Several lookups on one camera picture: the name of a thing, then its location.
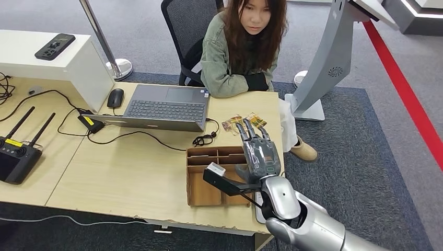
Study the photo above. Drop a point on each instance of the black computer mouse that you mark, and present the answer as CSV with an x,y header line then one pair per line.
x,y
115,98

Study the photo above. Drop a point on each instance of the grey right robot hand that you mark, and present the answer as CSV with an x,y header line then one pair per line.
x,y
261,157

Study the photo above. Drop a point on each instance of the person's right forearm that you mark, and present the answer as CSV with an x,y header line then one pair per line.
x,y
225,86

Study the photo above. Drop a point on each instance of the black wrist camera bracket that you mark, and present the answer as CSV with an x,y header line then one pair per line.
x,y
221,183

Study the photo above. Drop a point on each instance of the black remote controller with antennas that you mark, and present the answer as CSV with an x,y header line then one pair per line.
x,y
17,162

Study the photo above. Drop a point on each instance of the black smartphone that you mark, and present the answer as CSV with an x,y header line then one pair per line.
x,y
54,46

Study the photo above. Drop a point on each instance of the white cabinet box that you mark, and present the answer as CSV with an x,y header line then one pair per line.
x,y
83,72

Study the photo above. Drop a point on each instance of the dark grey rug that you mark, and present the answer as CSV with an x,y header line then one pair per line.
x,y
363,149

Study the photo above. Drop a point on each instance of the wooden compartment organizer box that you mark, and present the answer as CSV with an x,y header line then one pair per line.
x,y
204,190

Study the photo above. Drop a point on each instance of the grey kiosk stand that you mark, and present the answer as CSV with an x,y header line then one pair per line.
x,y
328,52

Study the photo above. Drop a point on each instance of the tan boot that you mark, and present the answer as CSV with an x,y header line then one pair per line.
x,y
304,152

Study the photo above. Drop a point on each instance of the white round base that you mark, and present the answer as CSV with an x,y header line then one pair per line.
x,y
299,79

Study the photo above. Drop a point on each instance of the grey laptop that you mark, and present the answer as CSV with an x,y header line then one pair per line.
x,y
166,111

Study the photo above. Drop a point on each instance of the chrome stanchion pole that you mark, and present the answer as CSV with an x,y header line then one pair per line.
x,y
100,38

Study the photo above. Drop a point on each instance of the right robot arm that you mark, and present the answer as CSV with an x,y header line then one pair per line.
x,y
311,228

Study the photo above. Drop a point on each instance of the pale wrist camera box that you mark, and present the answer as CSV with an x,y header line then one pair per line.
x,y
216,169

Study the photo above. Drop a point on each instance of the white grey display platform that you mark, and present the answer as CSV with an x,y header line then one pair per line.
x,y
415,20

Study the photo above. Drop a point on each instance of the black office chair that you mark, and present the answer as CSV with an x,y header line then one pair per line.
x,y
183,20

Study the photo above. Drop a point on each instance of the black power adapter yellow label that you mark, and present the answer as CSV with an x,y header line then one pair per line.
x,y
90,123

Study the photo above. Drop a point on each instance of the gold ID card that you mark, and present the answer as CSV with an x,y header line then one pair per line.
x,y
259,121

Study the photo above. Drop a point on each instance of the person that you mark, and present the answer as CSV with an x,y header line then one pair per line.
x,y
214,59

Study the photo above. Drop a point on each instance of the gold patterned key card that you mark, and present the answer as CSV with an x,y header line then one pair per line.
x,y
237,121

